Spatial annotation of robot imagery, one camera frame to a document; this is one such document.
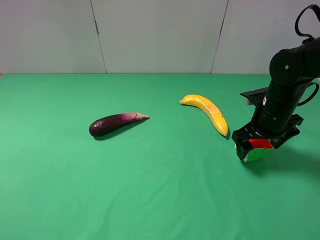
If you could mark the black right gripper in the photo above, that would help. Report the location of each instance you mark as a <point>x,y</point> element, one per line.
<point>241,136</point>

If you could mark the multicolour puzzle cube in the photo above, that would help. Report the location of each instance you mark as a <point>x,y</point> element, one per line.
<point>260,149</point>

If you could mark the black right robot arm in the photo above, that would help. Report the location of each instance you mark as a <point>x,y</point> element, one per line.
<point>292,71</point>

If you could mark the yellow banana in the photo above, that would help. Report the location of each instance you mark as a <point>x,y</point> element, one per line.
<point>210,109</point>

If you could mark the green table cloth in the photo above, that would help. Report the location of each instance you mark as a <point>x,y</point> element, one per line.
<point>170,177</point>

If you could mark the purple eggplant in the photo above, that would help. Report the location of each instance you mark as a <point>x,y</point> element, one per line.
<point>108,124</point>

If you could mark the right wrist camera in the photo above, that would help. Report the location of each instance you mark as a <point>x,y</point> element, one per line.
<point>254,97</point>

